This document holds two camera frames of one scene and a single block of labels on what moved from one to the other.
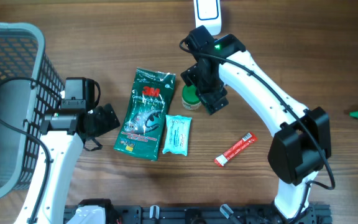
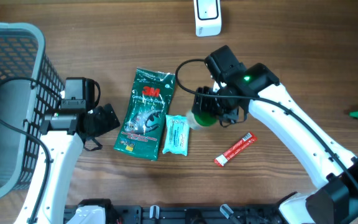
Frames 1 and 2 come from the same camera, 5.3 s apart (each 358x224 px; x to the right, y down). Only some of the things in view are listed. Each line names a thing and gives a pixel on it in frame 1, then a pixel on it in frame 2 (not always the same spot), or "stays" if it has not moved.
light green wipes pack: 177,134 stays
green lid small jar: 189,96 -> 201,120
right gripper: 213,101 -> 202,104
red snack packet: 243,144 stays
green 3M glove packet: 143,124 stays
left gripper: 108,118 stays
